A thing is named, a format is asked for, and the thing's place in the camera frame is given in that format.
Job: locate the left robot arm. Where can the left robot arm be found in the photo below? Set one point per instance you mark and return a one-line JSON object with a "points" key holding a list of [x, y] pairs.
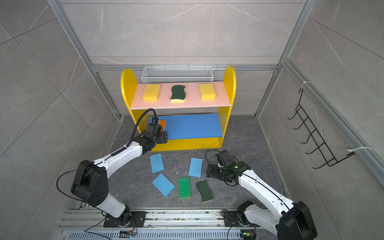
{"points": [[91, 185]]}

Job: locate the white wire mesh basket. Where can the white wire mesh basket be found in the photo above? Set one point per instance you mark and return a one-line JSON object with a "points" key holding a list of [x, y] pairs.
{"points": [[159, 75]]}

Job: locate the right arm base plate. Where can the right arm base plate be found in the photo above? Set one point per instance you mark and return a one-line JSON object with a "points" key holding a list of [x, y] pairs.
{"points": [[232, 220]]}

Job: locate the orange sponge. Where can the orange sponge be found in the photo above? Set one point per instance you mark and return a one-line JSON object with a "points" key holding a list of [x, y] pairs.
{"points": [[163, 124]]}

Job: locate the yellow sponge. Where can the yellow sponge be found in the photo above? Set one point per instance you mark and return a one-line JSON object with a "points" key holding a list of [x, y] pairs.
{"points": [[207, 92], [151, 93]]}

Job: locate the bright green sponge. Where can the bright green sponge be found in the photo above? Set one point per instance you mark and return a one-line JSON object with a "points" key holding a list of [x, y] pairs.
{"points": [[184, 188]]}

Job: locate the aluminium mounting rail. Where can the aluminium mounting rail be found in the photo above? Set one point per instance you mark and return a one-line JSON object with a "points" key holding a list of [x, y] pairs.
{"points": [[203, 224]]}

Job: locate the blue sponge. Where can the blue sponge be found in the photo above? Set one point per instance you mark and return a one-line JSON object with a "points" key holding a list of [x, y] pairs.
{"points": [[164, 185], [196, 167], [157, 164]]}

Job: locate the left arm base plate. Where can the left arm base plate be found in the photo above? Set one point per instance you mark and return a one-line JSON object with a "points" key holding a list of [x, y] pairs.
{"points": [[136, 218]]}

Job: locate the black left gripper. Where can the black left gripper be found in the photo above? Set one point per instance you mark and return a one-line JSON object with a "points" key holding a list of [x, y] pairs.
{"points": [[163, 137]]}

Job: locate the black wire hook rack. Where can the black wire hook rack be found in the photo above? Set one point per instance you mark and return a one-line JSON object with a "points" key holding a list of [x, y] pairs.
{"points": [[315, 136]]}

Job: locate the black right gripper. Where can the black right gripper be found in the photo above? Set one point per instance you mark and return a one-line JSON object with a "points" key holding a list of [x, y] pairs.
{"points": [[214, 174]]}

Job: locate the yellow shelf with coloured boards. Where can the yellow shelf with coloured boards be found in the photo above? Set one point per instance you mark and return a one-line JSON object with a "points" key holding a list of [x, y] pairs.
{"points": [[194, 124]]}

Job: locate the dark green sponge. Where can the dark green sponge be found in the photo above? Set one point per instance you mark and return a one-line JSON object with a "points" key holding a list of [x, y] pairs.
{"points": [[204, 191], [178, 94]]}

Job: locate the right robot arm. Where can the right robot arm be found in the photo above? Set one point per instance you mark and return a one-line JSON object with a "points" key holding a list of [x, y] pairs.
{"points": [[284, 218]]}

